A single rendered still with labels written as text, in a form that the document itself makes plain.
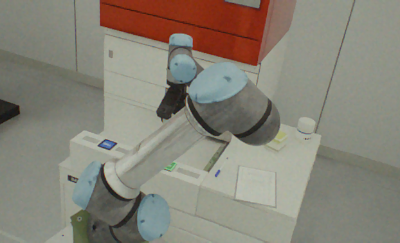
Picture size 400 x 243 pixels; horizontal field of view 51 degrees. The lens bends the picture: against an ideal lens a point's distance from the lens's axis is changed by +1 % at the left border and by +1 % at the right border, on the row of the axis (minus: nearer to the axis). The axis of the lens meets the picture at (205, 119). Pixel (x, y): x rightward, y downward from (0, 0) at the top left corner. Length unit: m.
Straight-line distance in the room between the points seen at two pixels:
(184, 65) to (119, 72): 1.05
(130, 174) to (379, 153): 2.89
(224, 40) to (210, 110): 1.02
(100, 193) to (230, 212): 0.60
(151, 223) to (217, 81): 0.44
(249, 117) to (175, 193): 0.74
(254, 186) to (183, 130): 0.66
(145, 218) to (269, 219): 0.53
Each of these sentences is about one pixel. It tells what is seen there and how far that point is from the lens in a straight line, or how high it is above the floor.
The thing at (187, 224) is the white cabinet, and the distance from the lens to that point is 1.64.
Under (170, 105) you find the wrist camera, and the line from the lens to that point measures 1.38.
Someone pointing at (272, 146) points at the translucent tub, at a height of 0.99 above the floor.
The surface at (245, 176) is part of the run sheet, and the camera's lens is 1.57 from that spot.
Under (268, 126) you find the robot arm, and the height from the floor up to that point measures 1.45.
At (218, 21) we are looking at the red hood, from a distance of 1.86.
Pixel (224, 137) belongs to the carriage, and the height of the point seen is 0.87.
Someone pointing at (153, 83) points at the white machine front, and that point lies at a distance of 2.16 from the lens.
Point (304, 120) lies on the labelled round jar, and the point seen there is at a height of 1.06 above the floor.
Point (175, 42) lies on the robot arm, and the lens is 1.33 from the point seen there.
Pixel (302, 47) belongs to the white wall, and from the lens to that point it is 3.41.
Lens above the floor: 1.88
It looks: 29 degrees down
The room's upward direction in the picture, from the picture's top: 8 degrees clockwise
